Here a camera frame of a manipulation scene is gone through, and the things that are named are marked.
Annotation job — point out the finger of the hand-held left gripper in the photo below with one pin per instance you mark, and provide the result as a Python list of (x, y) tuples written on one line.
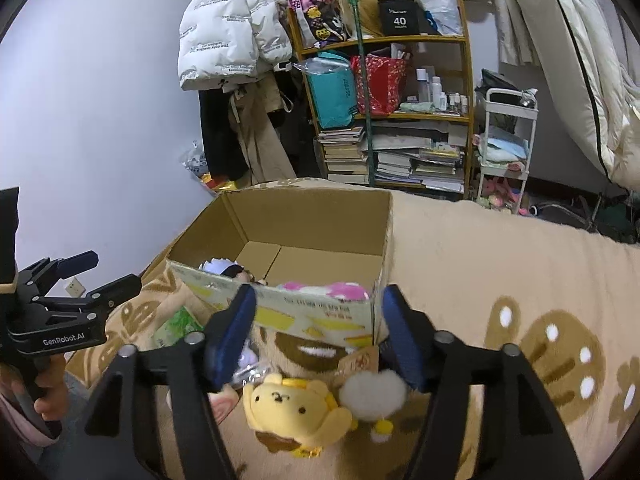
[(107, 294), (65, 264)]

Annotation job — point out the wall socket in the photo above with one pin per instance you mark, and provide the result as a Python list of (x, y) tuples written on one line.
[(75, 287)]

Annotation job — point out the white puffer jacket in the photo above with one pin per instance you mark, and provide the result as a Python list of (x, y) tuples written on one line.
[(220, 30)]

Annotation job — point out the beige printed blanket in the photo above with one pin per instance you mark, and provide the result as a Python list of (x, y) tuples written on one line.
[(500, 270)]

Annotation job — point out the tan cloth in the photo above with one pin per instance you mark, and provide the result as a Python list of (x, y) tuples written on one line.
[(372, 12)]

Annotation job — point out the red patterned bag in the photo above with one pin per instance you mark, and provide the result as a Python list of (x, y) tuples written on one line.
[(382, 82)]

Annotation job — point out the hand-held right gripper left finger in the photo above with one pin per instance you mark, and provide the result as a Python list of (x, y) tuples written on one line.
[(235, 330)]

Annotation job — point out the white duvet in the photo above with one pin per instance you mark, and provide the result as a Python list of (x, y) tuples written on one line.
[(575, 35)]

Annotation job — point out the plastic bag of colourful things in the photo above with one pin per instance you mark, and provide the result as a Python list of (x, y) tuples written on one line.
[(197, 165)]

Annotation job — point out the pink toys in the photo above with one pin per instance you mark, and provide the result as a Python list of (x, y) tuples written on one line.
[(497, 192)]

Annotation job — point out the beige trousers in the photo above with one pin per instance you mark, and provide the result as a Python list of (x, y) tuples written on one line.
[(260, 145)]

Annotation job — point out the cartoon printed bag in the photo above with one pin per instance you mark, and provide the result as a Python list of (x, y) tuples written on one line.
[(320, 15)]

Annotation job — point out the printed cardboard box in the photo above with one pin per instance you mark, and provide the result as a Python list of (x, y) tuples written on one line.
[(300, 310)]

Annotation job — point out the black box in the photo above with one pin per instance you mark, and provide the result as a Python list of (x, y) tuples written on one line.
[(400, 17)]

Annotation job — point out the yellow plush dog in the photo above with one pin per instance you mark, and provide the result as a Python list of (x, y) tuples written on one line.
[(290, 405)]

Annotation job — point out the white trolley cart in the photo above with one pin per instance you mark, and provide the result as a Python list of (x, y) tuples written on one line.
[(534, 125)]

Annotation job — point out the teal bag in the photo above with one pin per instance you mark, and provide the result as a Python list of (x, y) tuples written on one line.
[(332, 92)]

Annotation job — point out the dark clutter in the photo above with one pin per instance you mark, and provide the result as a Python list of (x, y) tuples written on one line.
[(590, 215)]

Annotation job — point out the white fluffy plush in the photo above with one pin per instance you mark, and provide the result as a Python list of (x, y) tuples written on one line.
[(372, 395)]

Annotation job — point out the stack of books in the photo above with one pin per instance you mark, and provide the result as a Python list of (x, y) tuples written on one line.
[(345, 155)]

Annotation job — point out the black garment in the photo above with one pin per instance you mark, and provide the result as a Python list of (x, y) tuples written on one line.
[(215, 130)]

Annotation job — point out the person's left hand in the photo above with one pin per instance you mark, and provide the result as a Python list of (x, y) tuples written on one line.
[(55, 395)]

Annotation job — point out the wooden shelf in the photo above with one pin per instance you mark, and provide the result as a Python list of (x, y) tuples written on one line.
[(467, 110)]

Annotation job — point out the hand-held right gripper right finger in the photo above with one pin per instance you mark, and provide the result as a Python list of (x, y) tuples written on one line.
[(400, 340)]

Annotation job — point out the green packet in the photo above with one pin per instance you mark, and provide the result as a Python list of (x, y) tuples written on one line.
[(175, 330)]

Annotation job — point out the group of small bottles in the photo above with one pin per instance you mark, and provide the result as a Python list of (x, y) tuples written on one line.
[(437, 90)]

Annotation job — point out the dark-haired plush doll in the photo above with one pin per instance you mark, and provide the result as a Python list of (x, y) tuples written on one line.
[(232, 271)]

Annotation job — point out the purple item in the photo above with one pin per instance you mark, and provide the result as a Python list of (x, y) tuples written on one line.
[(247, 360)]

